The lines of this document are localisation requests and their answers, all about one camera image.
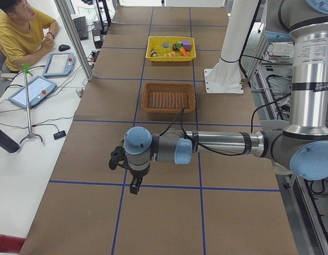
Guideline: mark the black keyboard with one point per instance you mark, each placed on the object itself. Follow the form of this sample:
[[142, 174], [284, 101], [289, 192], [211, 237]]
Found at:
[[81, 27]]

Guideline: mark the teach pendant tablet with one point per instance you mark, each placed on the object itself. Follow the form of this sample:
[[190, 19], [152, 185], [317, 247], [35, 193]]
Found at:
[[38, 88], [59, 65]]

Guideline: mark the yellow woven basket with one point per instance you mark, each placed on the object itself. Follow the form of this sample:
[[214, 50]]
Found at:
[[170, 49]]

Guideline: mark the lower teach pendant tablet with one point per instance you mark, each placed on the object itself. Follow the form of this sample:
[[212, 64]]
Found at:
[[38, 88]]

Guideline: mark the toy panda figure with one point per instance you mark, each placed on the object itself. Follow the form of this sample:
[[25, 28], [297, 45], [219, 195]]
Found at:
[[153, 53]]

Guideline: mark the brown wicker basket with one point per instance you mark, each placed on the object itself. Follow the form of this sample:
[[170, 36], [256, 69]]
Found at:
[[161, 97]]

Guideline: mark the purple foam cube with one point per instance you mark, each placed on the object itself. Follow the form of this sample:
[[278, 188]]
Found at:
[[187, 45]]

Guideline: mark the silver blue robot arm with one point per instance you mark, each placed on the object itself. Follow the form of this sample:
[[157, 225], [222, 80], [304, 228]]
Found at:
[[301, 148]]

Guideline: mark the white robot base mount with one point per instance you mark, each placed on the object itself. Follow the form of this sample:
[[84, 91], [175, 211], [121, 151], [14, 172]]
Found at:
[[225, 76]]

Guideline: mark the small black device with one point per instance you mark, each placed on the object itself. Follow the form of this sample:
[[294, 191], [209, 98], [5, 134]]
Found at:
[[59, 134]]

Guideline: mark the person in yellow shirt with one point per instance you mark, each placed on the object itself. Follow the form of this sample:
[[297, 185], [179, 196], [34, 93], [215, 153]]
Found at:
[[26, 34]]

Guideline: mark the black cylinder bottle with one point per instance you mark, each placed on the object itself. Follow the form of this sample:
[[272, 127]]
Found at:
[[7, 143]]

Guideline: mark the toy carrot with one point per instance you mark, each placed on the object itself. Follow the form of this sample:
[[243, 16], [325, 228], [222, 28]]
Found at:
[[183, 51]]

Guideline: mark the black computer mouse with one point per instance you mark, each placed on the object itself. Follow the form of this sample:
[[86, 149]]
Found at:
[[63, 47]]

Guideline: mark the aluminium frame post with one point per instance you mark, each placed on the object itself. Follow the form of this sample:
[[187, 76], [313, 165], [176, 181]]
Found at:
[[74, 37]]

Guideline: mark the metal stand with green clip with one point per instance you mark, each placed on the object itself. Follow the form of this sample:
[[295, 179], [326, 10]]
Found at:
[[31, 135]]

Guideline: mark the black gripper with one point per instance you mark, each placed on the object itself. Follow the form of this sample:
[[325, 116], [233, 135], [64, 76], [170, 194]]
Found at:
[[137, 175]]

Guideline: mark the toy croissant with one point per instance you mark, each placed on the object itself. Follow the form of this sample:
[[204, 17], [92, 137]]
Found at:
[[171, 54]]

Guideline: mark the upper teach pendant tablet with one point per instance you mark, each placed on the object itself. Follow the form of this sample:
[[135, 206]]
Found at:
[[59, 65]]

